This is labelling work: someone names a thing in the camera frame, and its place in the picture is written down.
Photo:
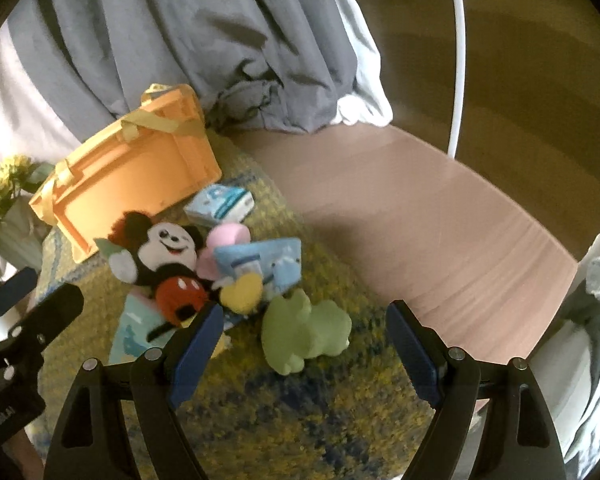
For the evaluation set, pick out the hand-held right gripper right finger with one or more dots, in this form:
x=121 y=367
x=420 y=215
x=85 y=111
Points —
x=413 y=355

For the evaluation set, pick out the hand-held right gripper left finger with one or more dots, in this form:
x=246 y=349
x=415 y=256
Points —
x=196 y=355

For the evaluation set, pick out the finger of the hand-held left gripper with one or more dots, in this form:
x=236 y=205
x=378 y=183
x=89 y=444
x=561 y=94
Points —
x=10 y=290
x=55 y=310

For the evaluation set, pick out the green frog plush toy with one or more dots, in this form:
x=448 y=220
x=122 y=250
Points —
x=300 y=330

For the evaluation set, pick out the orange storage basket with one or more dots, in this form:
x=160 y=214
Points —
x=130 y=180

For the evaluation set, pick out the yellow plush toy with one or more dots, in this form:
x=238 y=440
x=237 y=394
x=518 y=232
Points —
x=242 y=292

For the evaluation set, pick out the yellow blue rug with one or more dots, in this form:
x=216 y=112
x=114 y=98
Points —
x=290 y=410

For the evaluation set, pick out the yellow flower bouquet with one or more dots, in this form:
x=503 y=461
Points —
x=5 y=180

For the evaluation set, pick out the mouse plush toy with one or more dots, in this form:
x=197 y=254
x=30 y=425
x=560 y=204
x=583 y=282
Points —
x=167 y=245

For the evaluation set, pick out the pink plush toy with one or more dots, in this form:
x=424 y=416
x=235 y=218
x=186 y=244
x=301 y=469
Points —
x=225 y=235

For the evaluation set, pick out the blue printed pouch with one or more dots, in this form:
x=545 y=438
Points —
x=280 y=260

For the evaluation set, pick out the white blue tissue packet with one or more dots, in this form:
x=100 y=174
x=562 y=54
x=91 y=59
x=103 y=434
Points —
x=220 y=202

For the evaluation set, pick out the grey white patterned cloth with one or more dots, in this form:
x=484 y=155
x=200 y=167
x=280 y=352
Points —
x=595 y=310

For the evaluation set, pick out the white bed sheet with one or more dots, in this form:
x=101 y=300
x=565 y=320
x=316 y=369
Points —
x=365 y=85

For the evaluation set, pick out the white hoop tube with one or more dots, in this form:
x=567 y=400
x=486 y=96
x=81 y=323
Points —
x=461 y=60

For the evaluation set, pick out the grey bed sheet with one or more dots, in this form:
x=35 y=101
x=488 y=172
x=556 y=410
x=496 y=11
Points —
x=180 y=20

